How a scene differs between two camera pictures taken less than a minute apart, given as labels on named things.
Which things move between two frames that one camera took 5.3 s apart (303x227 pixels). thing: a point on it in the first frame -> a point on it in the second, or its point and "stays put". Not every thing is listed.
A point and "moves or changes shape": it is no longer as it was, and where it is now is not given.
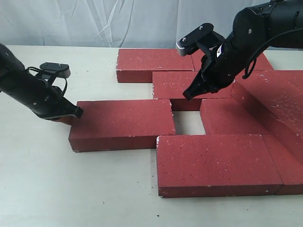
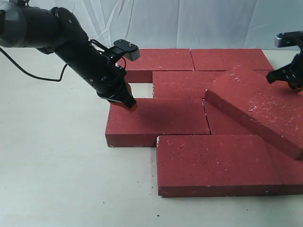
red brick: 215,165 stays put
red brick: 274,99 moves or changes shape
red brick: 121,125 moves or changes shape
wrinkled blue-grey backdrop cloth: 114,24 stays put
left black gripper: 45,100 -> 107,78
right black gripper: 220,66 -> 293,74
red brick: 136,65 stays put
